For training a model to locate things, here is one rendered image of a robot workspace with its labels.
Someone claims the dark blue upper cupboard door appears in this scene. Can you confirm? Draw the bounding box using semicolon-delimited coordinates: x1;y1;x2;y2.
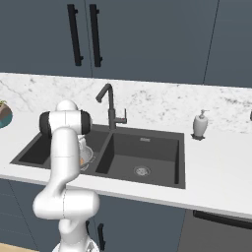
0;0;94;79
85;0;221;86
203;0;252;89

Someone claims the black upper cupboard handle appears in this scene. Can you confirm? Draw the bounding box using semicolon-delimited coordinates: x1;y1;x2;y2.
89;3;103;69
66;3;85;68

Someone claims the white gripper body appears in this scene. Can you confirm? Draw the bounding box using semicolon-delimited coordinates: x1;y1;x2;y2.
78;134;89;151

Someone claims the dark blue lower drawer stack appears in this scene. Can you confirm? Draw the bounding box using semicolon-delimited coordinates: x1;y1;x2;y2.
0;177;39;252

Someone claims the black double sink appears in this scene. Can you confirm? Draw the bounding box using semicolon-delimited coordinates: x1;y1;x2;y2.
9;122;187;190

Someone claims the white soap dispenser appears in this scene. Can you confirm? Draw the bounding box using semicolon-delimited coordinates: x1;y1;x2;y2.
190;108;211;142

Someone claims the dark grey dishwasher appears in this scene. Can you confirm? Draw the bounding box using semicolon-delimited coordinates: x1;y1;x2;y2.
176;209;252;252

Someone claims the teal and brown plant pot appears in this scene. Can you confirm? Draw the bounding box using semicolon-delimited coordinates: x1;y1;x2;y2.
0;100;14;130

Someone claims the black sink faucet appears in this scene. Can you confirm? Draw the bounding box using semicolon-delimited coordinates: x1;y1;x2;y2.
94;83;128;132

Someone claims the white colander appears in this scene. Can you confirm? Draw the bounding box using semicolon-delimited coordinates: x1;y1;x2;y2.
79;145;97;172

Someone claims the black dishwasher handle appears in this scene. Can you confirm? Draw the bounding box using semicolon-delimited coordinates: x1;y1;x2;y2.
192;210;252;230

